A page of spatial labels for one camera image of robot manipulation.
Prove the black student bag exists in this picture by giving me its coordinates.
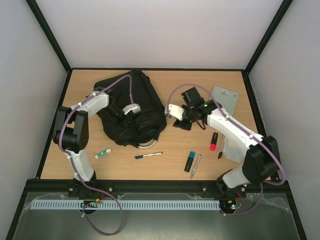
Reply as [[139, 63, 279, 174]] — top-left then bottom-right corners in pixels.
[[93, 70, 167, 149]]

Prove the grey notebook with barcode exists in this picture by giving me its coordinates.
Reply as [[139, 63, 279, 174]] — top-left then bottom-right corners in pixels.
[[211, 86, 239, 116]]

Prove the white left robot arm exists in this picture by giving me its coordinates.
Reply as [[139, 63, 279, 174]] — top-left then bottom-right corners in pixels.
[[52, 89, 111, 182]]

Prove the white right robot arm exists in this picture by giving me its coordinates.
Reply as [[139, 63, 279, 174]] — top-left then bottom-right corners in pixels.
[[165, 83, 284, 196]]

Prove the pink highlighter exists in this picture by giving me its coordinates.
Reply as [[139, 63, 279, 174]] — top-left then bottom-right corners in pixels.
[[209, 132, 219, 152]]

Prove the blue highlighter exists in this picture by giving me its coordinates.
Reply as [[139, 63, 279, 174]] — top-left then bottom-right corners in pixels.
[[184, 151, 196, 173]]

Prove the blue whiteboard pen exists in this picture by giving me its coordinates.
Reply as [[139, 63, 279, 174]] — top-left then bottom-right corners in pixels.
[[134, 151, 163, 160]]

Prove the green glue stick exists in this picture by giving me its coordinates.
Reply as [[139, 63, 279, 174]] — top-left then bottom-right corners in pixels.
[[94, 148, 111, 159]]

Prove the silver marker pen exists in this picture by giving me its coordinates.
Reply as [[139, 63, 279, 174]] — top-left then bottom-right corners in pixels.
[[190, 154, 202, 180]]

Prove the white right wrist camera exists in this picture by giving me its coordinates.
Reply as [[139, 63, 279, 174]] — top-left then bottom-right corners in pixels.
[[167, 103, 185, 121]]

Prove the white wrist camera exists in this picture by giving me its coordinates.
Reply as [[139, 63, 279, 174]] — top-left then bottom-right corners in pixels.
[[167, 103, 185, 121], [122, 103, 141, 115]]

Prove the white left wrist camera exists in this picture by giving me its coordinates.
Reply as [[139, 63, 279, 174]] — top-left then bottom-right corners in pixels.
[[122, 103, 141, 115]]

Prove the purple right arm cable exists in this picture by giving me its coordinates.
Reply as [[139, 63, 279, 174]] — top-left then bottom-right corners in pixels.
[[164, 83, 287, 217]]

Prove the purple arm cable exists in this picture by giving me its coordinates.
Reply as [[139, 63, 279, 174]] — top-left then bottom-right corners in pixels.
[[164, 83, 287, 217], [53, 74, 136, 236]]

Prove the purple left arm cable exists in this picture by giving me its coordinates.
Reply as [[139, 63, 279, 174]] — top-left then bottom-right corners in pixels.
[[53, 74, 136, 236]]

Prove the grey drawstring pouch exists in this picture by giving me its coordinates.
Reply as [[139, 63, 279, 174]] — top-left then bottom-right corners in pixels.
[[217, 136, 245, 164]]

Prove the light blue cable duct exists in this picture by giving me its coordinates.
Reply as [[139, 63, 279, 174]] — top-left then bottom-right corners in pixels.
[[30, 199, 221, 211]]

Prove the black front mounting rail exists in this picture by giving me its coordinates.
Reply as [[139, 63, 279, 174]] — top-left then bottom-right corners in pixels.
[[24, 178, 291, 198]]

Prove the black right frame post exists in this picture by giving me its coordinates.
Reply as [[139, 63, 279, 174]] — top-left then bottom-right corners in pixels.
[[243, 0, 293, 77]]

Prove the black frame post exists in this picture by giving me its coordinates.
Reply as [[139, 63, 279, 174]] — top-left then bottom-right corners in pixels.
[[25, 0, 72, 73], [243, 0, 293, 77]]

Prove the black left frame post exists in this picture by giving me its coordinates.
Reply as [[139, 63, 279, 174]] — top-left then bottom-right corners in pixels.
[[25, 0, 72, 73]]

